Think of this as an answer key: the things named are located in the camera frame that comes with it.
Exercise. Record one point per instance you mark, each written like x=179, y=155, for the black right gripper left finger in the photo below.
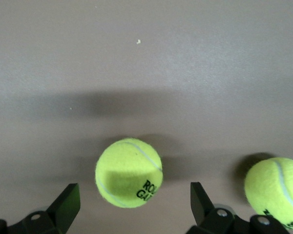
x=63, y=207

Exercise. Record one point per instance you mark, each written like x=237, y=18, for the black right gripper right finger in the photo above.
x=201, y=204

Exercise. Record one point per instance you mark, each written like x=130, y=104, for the yellow-green tennis ball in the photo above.
x=271, y=185
x=127, y=168

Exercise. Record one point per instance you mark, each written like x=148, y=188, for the brown table mat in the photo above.
x=185, y=61

